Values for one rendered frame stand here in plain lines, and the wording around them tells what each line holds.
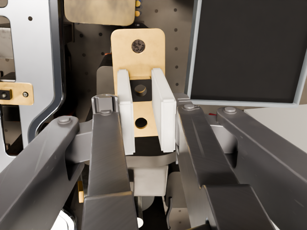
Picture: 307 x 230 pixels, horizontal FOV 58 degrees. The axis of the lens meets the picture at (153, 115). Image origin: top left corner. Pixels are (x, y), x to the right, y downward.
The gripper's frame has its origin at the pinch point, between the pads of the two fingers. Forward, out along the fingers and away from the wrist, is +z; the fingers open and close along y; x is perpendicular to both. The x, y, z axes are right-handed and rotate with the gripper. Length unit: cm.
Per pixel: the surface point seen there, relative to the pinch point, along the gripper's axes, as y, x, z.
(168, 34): 11, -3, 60
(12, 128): -35, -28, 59
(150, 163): 1.3, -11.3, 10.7
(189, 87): 6.0, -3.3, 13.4
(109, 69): -3.3, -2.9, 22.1
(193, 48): 6.3, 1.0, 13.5
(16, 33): -17.7, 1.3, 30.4
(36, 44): -15.0, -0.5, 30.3
